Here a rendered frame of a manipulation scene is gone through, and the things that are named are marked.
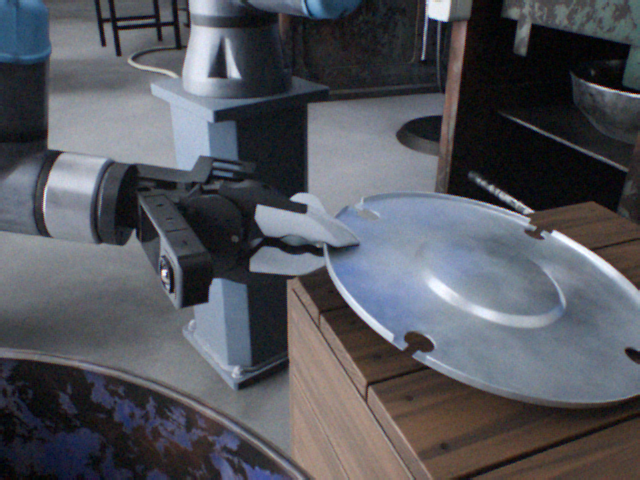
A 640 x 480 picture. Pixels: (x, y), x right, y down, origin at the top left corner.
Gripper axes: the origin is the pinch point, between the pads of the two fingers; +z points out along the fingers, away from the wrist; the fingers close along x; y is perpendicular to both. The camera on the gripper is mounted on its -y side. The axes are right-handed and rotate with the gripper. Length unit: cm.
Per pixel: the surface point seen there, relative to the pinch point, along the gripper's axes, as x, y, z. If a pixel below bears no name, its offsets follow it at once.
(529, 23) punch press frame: -14, 66, 32
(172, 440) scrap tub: -3.9, -24.9, -8.5
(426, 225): 0.3, 7.4, 8.3
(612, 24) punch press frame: -17, 48, 38
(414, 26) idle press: 10, 216, 37
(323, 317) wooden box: 5.8, -2.0, -0.8
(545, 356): 0.9, -9.5, 14.7
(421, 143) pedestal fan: 35, 136, 34
